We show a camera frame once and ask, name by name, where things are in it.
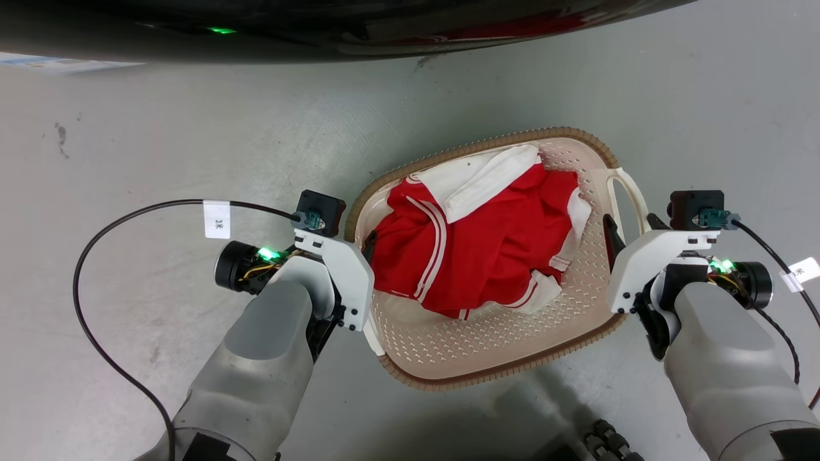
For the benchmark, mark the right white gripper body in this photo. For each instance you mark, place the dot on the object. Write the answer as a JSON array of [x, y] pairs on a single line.
[[640, 262]]

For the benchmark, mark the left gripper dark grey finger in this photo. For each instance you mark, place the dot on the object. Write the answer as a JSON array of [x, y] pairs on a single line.
[[370, 246]]

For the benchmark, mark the black ribbed robot base wheel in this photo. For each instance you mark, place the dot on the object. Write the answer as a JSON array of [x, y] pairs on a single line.
[[612, 442]]

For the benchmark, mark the red and white garment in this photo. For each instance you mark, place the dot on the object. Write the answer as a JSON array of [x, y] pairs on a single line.
[[487, 256]]

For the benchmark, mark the left grey white robot arm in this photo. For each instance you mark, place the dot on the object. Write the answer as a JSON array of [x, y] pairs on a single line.
[[256, 365]]

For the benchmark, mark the blue white printed floor sheet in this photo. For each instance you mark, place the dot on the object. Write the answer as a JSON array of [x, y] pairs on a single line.
[[57, 63]]

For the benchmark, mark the right black wrist camera box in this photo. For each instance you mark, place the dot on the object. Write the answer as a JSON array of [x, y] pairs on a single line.
[[695, 205]]

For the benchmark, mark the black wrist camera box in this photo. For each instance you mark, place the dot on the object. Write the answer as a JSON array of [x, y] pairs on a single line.
[[695, 205], [323, 208]]

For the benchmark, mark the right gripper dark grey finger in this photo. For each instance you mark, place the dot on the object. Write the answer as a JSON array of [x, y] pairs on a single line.
[[656, 223], [614, 240]]

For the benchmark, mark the left black wrist camera box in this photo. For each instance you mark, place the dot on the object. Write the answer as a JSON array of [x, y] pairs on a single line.
[[323, 208]]

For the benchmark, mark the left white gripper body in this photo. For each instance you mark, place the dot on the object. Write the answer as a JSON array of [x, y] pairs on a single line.
[[349, 282]]

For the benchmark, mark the beige plastic laundry basket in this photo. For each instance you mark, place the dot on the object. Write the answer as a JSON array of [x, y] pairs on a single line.
[[480, 346]]

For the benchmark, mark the right grey white robot arm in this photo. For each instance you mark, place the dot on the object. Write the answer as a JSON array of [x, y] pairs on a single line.
[[730, 371]]

